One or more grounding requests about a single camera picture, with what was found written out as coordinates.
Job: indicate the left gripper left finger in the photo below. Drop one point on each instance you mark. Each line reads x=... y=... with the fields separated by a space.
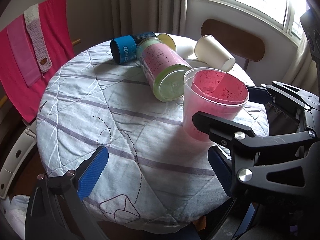
x=56 y=209

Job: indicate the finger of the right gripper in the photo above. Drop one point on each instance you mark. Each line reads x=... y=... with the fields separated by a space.
x=263 y=94
x=219 y=128

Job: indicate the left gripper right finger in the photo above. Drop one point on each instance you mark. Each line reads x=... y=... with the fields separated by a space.
x=231 y=219

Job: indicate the clear cup with pink paper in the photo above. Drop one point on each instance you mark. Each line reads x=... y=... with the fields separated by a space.
x=214 y=92

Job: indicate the white paper cup, base showing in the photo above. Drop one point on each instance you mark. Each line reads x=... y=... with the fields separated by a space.
x=213 y=53

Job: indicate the white paper cup, open end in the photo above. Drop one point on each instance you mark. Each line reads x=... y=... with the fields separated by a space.
x=183 y=46

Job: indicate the brown wooden chair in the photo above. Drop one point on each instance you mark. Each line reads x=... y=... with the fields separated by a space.
x=237 y=41

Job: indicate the white plastic appliance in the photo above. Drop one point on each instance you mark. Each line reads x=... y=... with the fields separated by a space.
x=19 y=151

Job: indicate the green jar with pink label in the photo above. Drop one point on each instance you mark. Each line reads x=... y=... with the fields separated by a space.
x=163 y=68

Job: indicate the striped quilted table cover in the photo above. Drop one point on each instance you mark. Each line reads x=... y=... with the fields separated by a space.
x=157 y=179

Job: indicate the wooden drying rack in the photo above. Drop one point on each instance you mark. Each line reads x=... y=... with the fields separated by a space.
x=4 y=98

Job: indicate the blue cylindrical can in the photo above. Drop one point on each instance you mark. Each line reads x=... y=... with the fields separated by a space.
x=123 y=48

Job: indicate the pink cloth on rack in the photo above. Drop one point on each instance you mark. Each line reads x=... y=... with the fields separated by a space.
x=33 y=48

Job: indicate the beige curtain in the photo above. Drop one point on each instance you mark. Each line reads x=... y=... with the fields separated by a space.
x=137 y=16

